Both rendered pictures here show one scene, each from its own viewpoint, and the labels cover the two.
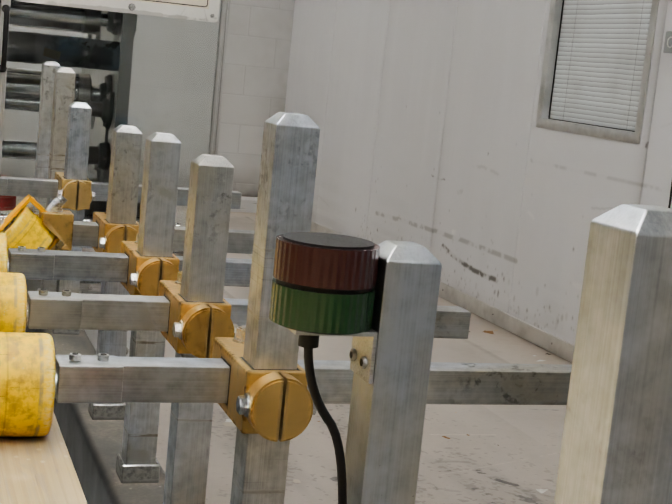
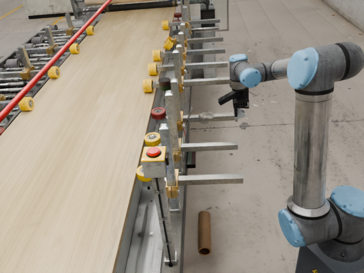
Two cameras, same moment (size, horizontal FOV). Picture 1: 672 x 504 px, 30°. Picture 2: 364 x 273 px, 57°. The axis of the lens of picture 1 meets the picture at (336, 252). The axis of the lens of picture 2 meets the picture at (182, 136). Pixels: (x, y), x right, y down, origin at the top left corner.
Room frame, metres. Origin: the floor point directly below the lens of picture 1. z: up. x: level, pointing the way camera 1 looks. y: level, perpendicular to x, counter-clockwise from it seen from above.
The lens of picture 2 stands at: (-0.69, -0.72, 1.83)
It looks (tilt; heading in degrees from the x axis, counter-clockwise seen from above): 34 degrees down; 25
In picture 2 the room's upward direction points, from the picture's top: 6 degrees counter-clockwise
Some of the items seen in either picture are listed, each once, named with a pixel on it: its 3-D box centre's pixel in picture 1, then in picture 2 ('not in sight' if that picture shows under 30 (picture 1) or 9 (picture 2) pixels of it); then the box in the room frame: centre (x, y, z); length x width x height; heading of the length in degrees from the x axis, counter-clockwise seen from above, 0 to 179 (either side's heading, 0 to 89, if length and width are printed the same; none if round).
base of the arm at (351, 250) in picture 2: not in sight; (342, 235); (0.38, -0.90, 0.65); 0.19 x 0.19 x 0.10
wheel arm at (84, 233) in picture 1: (200, 239); (199, 40); (1.75, 0.19, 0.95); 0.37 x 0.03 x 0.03; 109
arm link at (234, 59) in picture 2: not in sight; (238, 67); (0.87, -0.34, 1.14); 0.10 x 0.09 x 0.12; 35
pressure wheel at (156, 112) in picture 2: not in sight; (159, 118); (0.73, 0.08, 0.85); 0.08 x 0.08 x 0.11
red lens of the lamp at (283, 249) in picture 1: (326, 260); (164, 82); (0.71, 0.00, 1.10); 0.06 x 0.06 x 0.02
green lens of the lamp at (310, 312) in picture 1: (322, 303); (165, 86); (0.71, 0.00, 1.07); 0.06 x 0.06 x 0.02
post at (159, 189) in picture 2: not in sight; (164, 220); (0.01, -0.29, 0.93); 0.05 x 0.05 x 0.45; 19
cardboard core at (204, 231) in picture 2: not in sight; (204, 232); (0.69, -0.17, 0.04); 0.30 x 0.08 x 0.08; 19
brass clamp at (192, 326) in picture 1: (194, 318); (181, 67); (1.22, 0.13, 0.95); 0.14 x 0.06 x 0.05; 19
